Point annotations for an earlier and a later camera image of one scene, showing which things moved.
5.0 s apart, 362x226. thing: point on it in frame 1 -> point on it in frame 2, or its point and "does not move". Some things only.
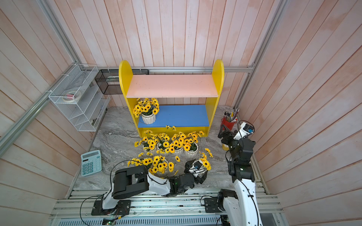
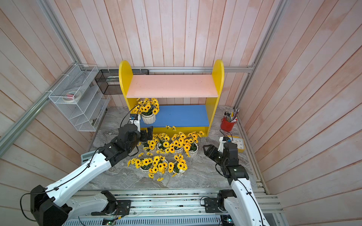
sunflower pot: [147, 108] does not move
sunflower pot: [205, 159] -> [178, 166]
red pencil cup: [229, 118] does not move
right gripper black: [227, 134] -> [210, 150]
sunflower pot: [160, 167] does not move
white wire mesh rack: [80, 98] does not move
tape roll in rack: [72, 96] does not move
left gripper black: [201, 180] -> [144, 138]
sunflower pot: [177, 145] does not move
